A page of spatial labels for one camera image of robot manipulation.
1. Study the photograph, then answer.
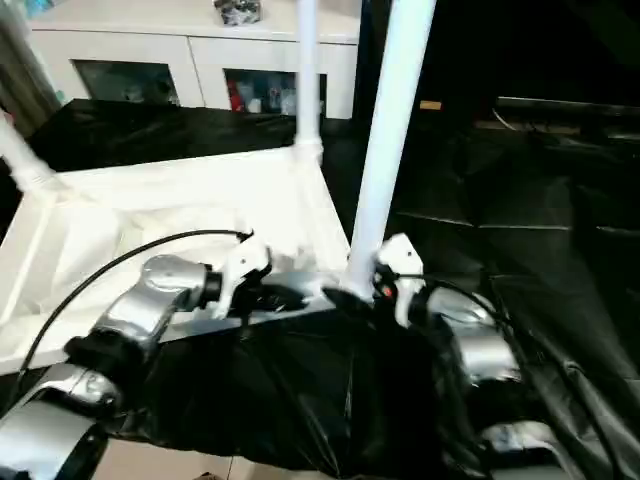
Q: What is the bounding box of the white plastic table leg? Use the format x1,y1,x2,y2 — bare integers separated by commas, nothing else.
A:
0,112,63,197
293,0,326,163
343,0,438,299

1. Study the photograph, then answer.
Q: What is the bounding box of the white plastic table top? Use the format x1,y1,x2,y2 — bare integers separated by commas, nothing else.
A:
0,140,353,373

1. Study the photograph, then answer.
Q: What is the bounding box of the black plastic mat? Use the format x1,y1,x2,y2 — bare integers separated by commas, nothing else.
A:
0,98,640,473

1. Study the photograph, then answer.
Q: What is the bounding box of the white cabinet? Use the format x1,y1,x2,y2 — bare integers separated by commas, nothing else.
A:
28,0,361,119

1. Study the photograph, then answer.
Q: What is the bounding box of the grey crumpled bundle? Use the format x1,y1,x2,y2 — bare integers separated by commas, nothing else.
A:
213,0,264,29

